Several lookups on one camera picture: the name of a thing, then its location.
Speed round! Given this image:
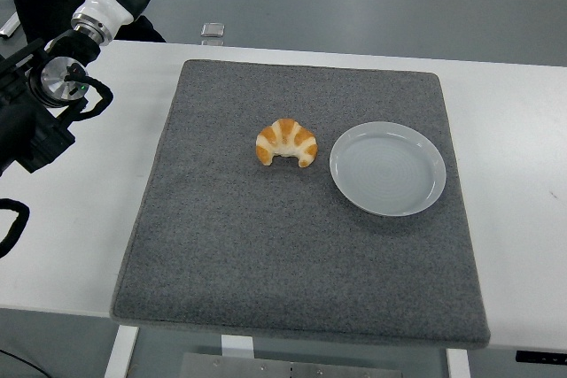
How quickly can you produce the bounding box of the black floor cable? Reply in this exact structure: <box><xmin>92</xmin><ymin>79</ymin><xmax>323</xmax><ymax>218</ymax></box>
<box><xmin>0</xmin><ymin>346</ymin><xmax>50</xmax><ymax>378</ymax></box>

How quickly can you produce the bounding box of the light grey round plate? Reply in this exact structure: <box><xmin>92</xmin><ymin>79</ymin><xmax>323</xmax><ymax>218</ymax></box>
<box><xmin>329</xmin><ymin>121</ymin><xmax>447</xmax><ymax>218</ymax></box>

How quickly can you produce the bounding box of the grey felt mat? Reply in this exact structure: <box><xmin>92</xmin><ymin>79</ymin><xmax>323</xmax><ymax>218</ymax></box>
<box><xmin>109</xmin><ymin>58</ymin><xmax>492</xmax><ymax>350</ymax></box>

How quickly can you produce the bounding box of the grey metal plate with screws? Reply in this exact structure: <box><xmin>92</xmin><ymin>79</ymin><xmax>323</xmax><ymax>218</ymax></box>
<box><xmin>180</xmin><ymin>352</ymin><xmax>402</xmax><ymax>378</ymax></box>

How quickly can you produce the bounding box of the white table leg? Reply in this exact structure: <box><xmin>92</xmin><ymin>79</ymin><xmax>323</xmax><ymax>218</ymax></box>
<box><xmin>104</xmin><ymin>326</ymin><xmax>141</xmax><ymax>378</ymax></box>
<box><xmin>446</xmin><ymin>348</ymin><xmax>471</xmax><ymax>378</ymax></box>
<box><xmin>221</xmin><ymin>336</ymin><xmax>254</xmax><ymax>358</ymax></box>

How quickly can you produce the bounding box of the orange white croissant bread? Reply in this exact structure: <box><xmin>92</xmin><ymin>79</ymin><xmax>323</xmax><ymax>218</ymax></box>
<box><xmin>255</xmin><ymin>118</ymin><xmax>319</xmax><ymax>168</ymax></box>

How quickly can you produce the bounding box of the black table control panel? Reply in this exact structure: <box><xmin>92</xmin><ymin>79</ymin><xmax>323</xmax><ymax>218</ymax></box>
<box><xmin>516</xmin><ymin>350</ymin><xmax>567</xmax><ymax>364</ymax></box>

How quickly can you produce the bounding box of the white desk frame leg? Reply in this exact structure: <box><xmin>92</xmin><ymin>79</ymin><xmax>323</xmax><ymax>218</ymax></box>
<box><xmin>0</xmin><ymin>12</ymin><xmax>21</xmax><ymax>38</ymax></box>

